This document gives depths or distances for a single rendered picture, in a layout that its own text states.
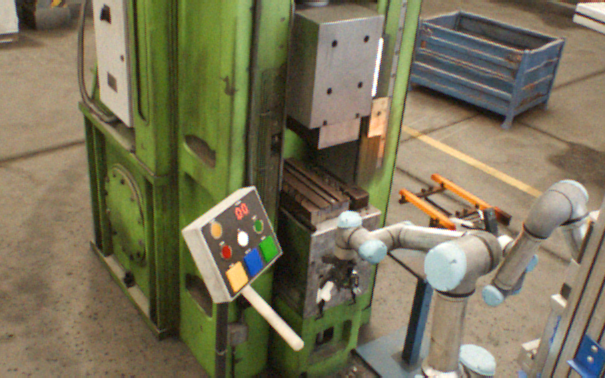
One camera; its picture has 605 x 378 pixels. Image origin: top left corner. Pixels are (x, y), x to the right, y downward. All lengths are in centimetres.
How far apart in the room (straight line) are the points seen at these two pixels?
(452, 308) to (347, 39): 109
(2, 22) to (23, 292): 414
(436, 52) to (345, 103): 408
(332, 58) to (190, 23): 60
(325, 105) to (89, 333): 181
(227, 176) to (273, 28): 59
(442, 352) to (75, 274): 257
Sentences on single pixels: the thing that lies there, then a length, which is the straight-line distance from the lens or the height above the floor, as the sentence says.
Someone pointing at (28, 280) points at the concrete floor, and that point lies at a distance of 406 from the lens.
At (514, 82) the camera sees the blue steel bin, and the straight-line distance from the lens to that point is 627.
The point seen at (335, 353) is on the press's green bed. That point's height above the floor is 15.
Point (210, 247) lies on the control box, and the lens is 224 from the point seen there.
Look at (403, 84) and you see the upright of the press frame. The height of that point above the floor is 139.
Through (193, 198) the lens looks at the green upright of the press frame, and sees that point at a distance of 304.
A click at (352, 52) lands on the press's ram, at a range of 252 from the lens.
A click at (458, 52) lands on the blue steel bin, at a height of 52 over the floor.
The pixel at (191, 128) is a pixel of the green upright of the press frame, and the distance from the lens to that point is 288.
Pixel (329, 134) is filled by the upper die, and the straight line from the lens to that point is 260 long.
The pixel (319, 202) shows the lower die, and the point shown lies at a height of 99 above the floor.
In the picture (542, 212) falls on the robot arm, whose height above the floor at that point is 133.
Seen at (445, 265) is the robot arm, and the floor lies 143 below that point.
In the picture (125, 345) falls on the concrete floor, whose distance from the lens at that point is 356.
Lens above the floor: 243
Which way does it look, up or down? 30 degrees down
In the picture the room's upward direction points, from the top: 5 degrees clockwise
